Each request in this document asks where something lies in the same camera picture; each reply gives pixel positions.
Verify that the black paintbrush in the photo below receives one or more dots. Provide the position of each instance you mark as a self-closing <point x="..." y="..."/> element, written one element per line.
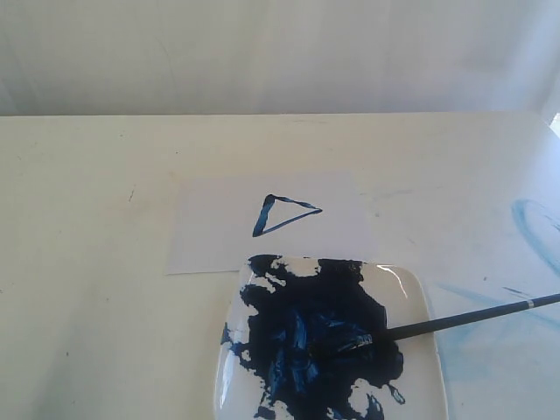
<point x="344" y="344"/>

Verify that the white paper sheet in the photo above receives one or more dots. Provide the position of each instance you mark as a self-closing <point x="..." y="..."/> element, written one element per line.
<point x="223" y="221"/>

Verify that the white square paint plate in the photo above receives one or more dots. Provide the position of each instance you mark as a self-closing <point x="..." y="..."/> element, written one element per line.
<point x="284" y="306"/>

